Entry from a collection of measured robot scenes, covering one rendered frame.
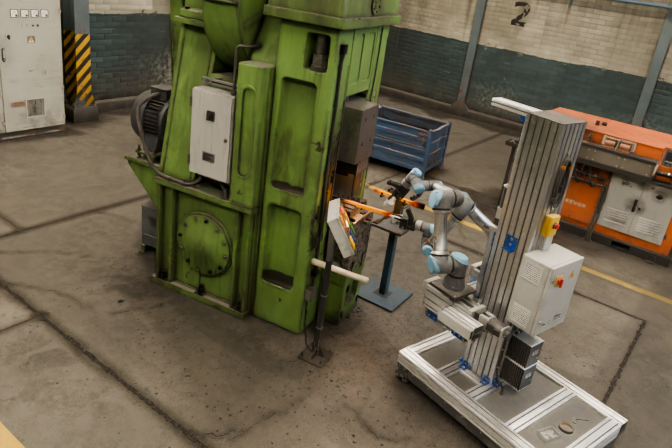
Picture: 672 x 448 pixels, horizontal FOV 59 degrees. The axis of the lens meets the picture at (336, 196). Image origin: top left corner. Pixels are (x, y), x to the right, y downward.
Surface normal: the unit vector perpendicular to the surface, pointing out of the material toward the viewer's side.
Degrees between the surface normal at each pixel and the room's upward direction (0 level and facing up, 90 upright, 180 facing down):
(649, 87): 90
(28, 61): 90
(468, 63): 90
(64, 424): 0
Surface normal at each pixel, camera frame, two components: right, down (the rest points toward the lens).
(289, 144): -0.44, 0.27
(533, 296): -0.78, 0.14
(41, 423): 0.13, -0.92
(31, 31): 0.79, 0.32
